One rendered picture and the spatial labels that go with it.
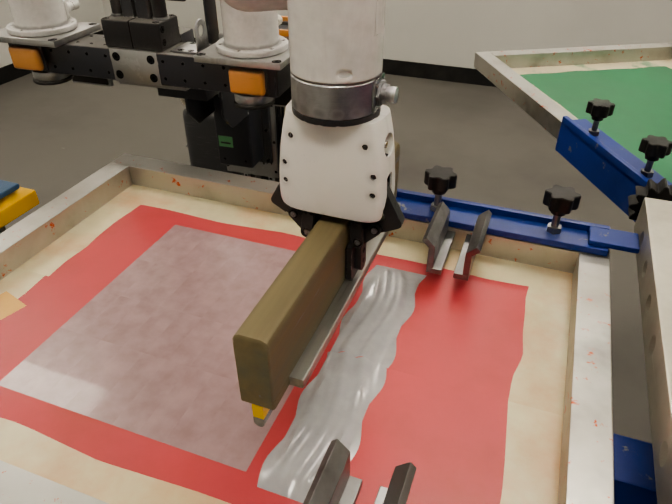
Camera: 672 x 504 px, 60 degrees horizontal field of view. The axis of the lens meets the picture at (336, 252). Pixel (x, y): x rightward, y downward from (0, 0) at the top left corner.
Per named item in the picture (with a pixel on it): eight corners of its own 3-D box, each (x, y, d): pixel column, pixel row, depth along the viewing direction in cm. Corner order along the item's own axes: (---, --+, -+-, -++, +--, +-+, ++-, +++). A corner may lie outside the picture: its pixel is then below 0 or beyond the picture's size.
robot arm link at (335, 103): (409, 63, 48) (407, 96, 50) (311, 52, 51) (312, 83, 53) (383, 94, 43) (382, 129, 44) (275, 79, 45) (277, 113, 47)
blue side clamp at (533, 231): (382, 243, 86) (385, 203, 82) (392, 227, 90) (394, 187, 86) (596, 288, 78) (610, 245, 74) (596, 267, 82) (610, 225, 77)
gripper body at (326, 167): (407, 85, 50) (398, 198, 56) (298, 71, 52) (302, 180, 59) (381, 118, 44) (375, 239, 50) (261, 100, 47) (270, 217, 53)
